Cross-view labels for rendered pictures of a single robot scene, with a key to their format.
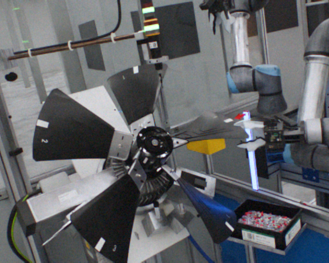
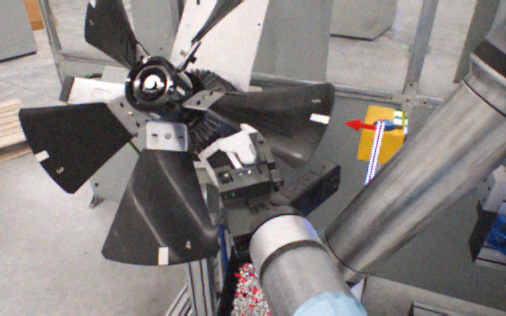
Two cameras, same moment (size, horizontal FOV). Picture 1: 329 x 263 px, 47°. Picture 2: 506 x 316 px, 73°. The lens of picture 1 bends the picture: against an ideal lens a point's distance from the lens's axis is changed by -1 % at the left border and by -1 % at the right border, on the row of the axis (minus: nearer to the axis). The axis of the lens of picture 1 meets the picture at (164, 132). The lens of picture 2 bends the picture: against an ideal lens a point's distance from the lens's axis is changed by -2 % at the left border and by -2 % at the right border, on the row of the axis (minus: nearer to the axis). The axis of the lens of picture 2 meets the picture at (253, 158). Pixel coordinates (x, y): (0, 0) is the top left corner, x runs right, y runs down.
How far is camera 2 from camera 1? 1.08 m
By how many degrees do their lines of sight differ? 50
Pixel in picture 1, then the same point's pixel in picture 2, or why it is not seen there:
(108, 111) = (249, 23)
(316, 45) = not seen: outside the picture
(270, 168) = (489, 252)
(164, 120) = (409, 80)
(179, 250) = not seen: hidden behind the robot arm
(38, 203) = (78, 85)
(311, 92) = (396, 168)
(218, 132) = (261, 126)
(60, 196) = (95, 90)
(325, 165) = not seen: outside the picture
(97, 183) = not seen: hidden behind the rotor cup
